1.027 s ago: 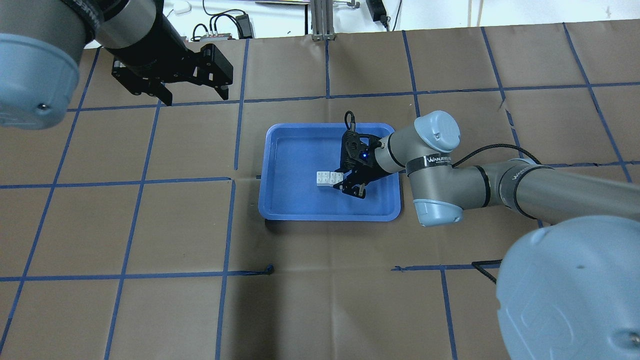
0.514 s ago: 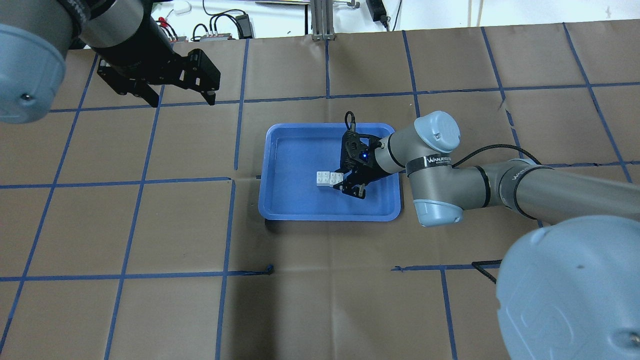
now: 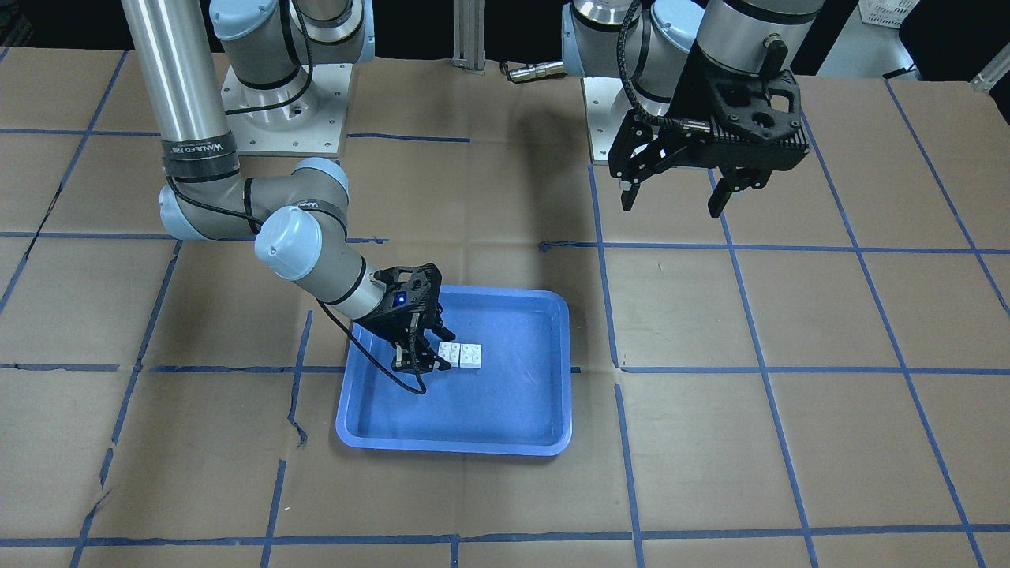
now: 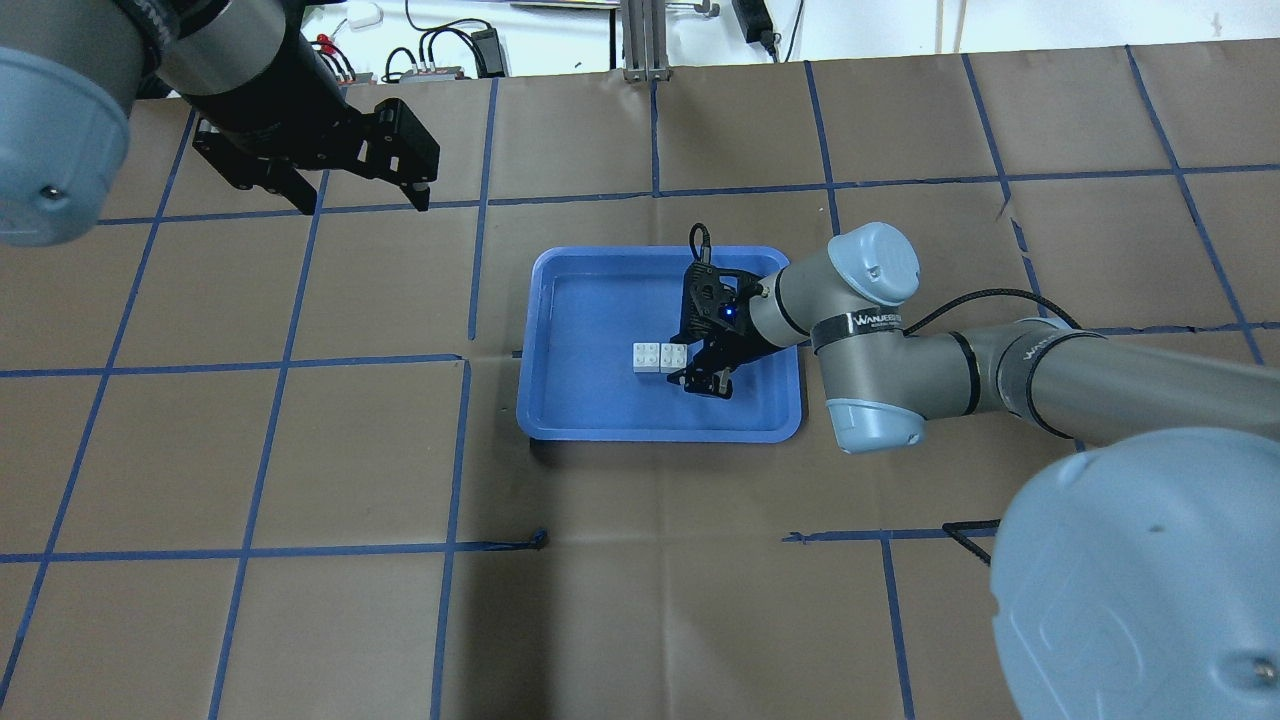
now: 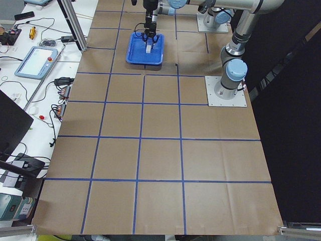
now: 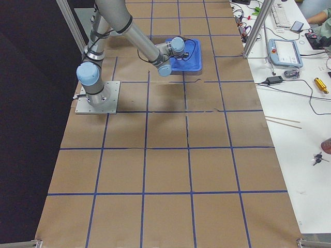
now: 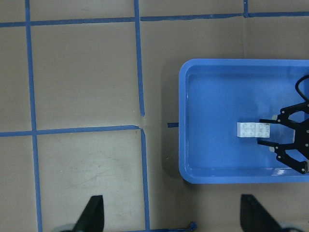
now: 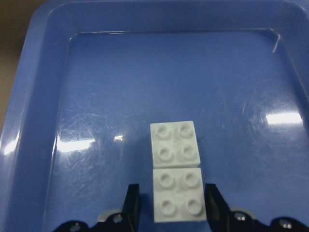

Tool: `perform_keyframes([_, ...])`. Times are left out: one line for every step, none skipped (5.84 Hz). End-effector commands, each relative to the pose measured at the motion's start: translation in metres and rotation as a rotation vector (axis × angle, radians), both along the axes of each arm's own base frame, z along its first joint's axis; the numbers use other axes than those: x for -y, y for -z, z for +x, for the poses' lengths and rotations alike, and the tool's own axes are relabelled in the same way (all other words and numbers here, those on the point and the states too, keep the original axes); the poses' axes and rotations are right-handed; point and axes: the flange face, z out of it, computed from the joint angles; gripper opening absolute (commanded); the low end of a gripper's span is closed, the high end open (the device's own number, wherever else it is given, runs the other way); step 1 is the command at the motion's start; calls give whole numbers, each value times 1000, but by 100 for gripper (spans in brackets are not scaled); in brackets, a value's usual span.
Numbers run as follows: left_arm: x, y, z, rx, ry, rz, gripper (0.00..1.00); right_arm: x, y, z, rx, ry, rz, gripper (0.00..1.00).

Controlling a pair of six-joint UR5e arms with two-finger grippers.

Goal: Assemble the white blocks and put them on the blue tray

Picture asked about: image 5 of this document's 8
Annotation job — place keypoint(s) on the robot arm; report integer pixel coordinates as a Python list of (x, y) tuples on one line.
[(234, 69), (170, 7)]

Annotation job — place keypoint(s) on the blue plastic tray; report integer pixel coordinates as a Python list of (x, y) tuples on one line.
[(146, 53)]

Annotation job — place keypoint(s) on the black power adapter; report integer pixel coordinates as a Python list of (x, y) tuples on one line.
[(67, 39)]

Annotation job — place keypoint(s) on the teach pendant tablet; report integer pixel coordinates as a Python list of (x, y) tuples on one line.
[(37, 63)]

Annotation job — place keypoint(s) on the brown paper table cover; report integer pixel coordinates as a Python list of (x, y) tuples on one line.
[(140, 151)]

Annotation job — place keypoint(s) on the black smartphone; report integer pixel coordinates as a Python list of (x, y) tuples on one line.
[(23, 16)]

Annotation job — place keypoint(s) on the black monitor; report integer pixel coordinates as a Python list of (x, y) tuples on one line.
[(15, 123)]

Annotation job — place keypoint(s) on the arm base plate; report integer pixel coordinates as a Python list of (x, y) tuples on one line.
[(218, 96), (216, 23)]

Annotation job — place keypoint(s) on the aluminium frame post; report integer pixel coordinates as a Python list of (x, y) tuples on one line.
[(73, 23)]

